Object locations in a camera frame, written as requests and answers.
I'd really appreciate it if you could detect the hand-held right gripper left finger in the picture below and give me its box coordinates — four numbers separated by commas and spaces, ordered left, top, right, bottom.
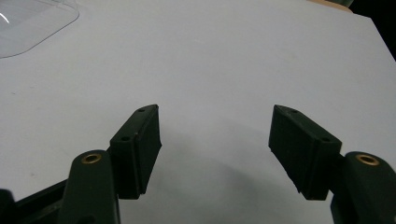
57, 104, 163, 224

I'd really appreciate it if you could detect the tan object at table edge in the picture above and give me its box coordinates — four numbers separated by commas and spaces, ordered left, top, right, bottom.
306, 0, 354, 14

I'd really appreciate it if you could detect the clear plastic container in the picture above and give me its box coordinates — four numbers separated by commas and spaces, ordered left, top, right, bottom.
0, 0, 80, 60

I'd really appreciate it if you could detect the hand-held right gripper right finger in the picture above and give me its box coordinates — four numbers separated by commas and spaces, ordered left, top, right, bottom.
268, 104, 396, 224

